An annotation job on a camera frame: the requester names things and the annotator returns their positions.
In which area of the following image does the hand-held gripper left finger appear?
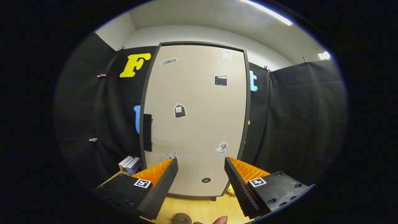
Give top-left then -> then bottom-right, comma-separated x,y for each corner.
95,158 -> 179,221

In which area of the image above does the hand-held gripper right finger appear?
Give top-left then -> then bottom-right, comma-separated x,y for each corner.
224,157 -> 311,219

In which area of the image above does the brown fuzzy shoe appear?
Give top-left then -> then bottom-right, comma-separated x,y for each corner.
172,213 -> 192,224

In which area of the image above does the black door handle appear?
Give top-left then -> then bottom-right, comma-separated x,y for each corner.
143,114 -> 153,152

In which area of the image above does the beige shoe cabinet door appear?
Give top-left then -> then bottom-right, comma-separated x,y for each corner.
142,45 -> 247,197

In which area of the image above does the blue book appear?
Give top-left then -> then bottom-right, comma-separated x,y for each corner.
126,157 -> 143,176

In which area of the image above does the black backdrop cloth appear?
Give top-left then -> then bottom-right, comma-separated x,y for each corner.
54,31 -> 348,187

